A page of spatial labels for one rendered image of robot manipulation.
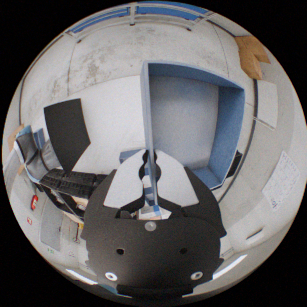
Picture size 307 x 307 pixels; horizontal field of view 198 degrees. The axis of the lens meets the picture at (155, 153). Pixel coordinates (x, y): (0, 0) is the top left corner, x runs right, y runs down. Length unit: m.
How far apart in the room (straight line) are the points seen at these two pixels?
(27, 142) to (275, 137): 3.06
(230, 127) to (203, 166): 0.12
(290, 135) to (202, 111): 2.48
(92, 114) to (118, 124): 0.17
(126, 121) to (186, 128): 0.40
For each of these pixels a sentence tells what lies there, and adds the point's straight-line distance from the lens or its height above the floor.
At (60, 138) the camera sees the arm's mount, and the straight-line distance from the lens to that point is 0.43.
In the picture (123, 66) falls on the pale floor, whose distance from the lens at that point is 1.31.
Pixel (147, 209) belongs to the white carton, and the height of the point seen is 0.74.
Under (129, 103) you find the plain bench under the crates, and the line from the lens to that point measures 0.53.
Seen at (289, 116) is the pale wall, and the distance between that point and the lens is 2.62.
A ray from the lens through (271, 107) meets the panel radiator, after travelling 2.58.
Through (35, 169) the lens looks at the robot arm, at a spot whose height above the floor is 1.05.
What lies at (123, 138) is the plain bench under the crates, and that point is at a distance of 0.57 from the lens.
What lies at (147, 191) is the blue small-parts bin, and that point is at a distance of 0.80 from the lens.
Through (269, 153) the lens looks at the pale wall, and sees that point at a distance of 2.70.
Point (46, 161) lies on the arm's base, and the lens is 0.50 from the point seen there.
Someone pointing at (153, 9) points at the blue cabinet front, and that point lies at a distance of 1.56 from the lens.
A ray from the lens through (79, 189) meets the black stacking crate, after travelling 0.70.
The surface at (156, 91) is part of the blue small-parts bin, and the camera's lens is 0.16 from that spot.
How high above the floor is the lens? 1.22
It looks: 57 degrees down
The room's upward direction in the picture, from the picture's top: 163 degrees clockwise
